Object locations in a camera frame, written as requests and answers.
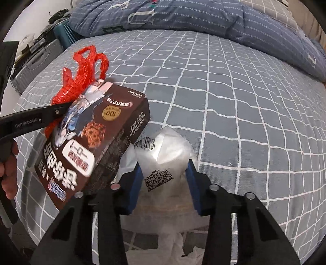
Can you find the blue striped quilt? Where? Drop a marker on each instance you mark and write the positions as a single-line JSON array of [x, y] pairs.
[[203, 17]]

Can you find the brown printed carton box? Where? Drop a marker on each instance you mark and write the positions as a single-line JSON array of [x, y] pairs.
[[101, 132]]

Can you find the clear bubble plastic package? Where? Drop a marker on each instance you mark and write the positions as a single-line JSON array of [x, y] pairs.
[[163, 158]]

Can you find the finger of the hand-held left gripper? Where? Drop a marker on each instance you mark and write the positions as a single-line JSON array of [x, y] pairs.
[[54, 113]]

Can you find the teal suitcase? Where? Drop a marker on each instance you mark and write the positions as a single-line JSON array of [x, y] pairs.
[[67, 35]]

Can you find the grey checkered pillow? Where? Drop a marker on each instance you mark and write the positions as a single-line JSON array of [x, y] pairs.
[[280, 15]]

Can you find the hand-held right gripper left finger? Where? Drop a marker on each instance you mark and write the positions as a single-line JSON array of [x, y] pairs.
[[133, 191]]

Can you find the grey checkered bed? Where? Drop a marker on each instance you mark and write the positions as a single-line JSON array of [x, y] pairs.
[[229, 114]]

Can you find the person's left hand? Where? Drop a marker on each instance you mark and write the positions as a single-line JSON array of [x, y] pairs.
[[9, 175]]

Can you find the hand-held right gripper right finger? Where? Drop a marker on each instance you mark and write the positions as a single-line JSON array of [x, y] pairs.
[[194, 193]]

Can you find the grey suitcase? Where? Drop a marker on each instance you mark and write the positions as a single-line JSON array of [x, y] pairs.
[[35, 63]]

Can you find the red plastic bag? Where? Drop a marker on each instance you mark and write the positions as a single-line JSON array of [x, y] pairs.
[[76, 86]]

